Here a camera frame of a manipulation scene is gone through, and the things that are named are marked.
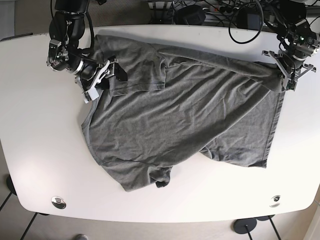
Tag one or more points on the metal table grommet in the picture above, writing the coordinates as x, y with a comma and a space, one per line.
275, 201
58, 202

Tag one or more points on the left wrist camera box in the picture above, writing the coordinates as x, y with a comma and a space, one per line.
290, 85

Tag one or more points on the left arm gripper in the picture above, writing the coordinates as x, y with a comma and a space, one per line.
292, 68

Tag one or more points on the left metal table grommet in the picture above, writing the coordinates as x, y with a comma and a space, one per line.
58, 202

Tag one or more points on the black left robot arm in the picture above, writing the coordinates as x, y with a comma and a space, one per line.
288, 20

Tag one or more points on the grey sneaker shoe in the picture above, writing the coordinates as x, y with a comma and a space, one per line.
81, 237

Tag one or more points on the light grey T-shirt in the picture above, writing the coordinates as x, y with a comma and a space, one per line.
178, 102

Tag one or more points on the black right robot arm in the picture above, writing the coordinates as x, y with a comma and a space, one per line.
72, 41

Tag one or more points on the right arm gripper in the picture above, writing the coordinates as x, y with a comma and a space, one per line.
96, 75

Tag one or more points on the right metal table grommet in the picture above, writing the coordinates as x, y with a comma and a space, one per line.
275, 201

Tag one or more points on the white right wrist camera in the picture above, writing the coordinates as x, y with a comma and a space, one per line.
90, 95

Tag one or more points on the black round stand base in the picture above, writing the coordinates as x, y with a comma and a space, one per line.
244, 226

